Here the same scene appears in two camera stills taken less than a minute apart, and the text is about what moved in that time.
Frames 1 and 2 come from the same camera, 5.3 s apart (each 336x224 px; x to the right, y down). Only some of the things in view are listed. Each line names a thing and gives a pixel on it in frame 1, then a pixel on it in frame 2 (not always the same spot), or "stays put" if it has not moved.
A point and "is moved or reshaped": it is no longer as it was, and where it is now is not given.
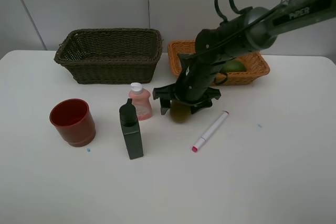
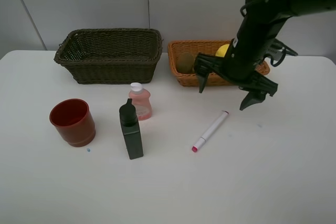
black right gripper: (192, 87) → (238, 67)
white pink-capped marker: (211, 130) stays put
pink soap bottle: (140, 98) stays put
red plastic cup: (73, 119) stays put
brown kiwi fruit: (179, 112) is moved or reshaped
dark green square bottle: (131, 129) stays put
